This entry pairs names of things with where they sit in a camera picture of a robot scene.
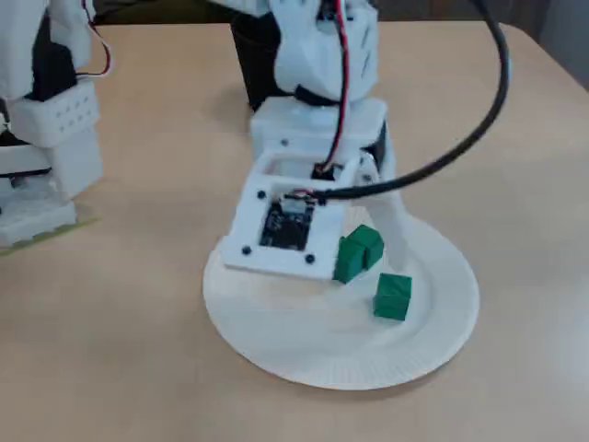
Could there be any red white shoulder wire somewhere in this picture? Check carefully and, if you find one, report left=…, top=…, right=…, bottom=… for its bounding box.
left=81, top=0, right=114, bottom=78

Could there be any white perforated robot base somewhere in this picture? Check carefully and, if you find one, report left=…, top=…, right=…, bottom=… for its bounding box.
left=0, top=186, right=78, bottom=248

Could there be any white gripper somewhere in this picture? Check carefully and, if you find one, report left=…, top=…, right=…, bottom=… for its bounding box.
left=250, top=97, right=411, bottom=273

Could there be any black pot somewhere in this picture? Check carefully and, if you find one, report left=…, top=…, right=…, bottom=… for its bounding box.
left=229, top=20, right=300, bottom=114

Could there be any white paper plate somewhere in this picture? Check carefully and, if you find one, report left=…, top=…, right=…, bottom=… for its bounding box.
left=202, top=202, right=480, bottom=392

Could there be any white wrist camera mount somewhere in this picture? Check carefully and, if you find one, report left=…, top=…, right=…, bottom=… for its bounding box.
left=223, top=154, right=364, bottom=282

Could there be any red gripper servo wire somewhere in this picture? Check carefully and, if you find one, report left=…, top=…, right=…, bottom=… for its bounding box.
left=317, top=0, right=353, bottom=179

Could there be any green block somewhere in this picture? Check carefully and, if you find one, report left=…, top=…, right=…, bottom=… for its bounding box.
left=333, top=233, right=369, bottom=285
left=373, top=272, right=413, bottom=322
left=352, top=224, right=386, bottom=272

